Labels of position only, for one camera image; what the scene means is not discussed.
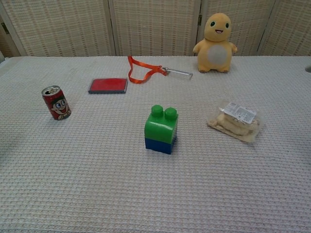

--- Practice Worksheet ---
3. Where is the clear bag of snacks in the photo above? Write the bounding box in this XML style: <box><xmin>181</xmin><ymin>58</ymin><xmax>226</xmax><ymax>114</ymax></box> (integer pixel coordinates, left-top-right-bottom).
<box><xmin>207</xmin><ymin>99</ymin><xmax>265</xmax><ymax>143</ymax></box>

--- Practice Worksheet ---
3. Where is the yellow plush dinosaur toy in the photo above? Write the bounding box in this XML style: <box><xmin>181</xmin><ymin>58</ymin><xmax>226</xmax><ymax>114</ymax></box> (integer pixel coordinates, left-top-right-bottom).
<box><xmin>192</xmin><ymin>13</ymin><xmax>238</xmax><ymax>73</ymax></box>

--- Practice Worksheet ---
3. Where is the beige woven tablecloth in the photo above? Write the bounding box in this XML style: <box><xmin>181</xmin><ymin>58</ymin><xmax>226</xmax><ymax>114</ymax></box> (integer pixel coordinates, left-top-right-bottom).
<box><xmin>0</xmin><ymin>55</ymin><xmax>311</xmax><ymax>233</ymax></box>

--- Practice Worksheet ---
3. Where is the blue toy block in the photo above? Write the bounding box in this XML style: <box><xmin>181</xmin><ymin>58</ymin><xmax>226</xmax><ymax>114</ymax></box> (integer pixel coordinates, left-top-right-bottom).
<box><xmin>145</xmin><ymin>136</ymin><xmax>177</xmax><ymax>155</ymax></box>

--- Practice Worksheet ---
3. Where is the red ink pad case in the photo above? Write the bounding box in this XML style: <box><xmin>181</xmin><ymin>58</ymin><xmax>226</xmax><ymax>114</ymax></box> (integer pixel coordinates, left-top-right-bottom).
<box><xmin>87</xmin><ymin>78</ymin><xmax>129</xmax><ymax>95</ymax></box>

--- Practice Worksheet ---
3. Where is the orange lanyard strap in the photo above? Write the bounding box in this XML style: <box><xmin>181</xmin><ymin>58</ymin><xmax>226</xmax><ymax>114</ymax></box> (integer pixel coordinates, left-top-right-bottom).
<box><xmin>127</xmin><ymin>55</ymin><xmax>168</xmax><ymax>85</ymax></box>

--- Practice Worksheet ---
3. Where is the red cartoon soda can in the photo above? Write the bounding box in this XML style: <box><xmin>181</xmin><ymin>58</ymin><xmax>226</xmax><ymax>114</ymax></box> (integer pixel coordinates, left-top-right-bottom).
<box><xmin>41</xmin><ymin>84</ymin><xmax>72</xmax><ymax>121</ymax></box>

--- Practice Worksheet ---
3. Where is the green toy block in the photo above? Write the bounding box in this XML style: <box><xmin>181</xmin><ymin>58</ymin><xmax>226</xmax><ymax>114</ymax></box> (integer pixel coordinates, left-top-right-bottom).
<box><xmin>144</xmin><ymin>104</ymin><xmax>179</xmax><ymax>143</ymax></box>

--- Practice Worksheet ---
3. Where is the wicker folding screen panel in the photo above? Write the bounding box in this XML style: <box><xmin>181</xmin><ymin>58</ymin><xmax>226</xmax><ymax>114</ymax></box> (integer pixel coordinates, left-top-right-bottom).
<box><xmin>200</xmin><ymin>0</ymin><xmax>276</xmax><ymax>57</ymax></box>
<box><xmin>257</xmin><ymin>0</ymin><xmax>311</xmax><ymax>57</ymax></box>
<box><xmin>0</xmin><ymin>0</ymin><xmax>116</xmax><ymax>58</ymax></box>
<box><xmin>0</xmin><ymin>0</ymin><xmax>25</xmax><ymax>58</ymax></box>
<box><xmin>108</xmin><ymin>0</ymin><xmax>204</xmax><ymax>57</ymax></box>

